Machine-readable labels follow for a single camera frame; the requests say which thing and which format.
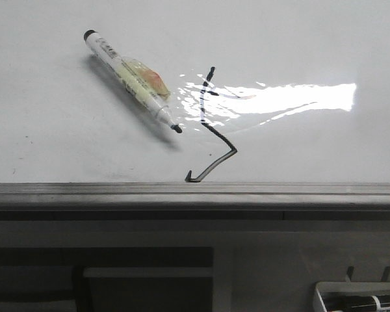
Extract dark cabinet panel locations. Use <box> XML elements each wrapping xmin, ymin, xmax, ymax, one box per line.
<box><xmin>0</xmin><ymin>247</ymin><xmax>213</xmax><ymax>311</ymax></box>

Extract aluminium whiteboard frame rail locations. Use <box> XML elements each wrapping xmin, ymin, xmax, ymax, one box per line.
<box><xmin>0</xmin><ymin>182</ymin><xmax>390</xmax><ymax>221</ymax></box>

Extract white taped whiteboard marker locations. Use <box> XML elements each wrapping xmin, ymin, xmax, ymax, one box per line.
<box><xmin>83</xmin><ymin>30</ymin><xmax>182</xmax><ymax>133</ymax></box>

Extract black marker in tray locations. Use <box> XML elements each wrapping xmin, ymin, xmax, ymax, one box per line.
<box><xmin>324</xmin><ymin>294</ymin><xmax>390</xmax><ymax>311</ymax></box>

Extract white whiteboard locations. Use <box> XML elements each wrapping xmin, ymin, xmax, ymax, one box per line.
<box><xmin>0</xmin><ymin>1</ymin><xmax>390</xmax><ymax>183</ymax></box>

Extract white wire marker tray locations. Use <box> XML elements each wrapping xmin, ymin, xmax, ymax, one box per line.
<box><xmin>313</xmin><ymin>266</ymin><xmax>390</xmax><ymax>311</ymax></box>

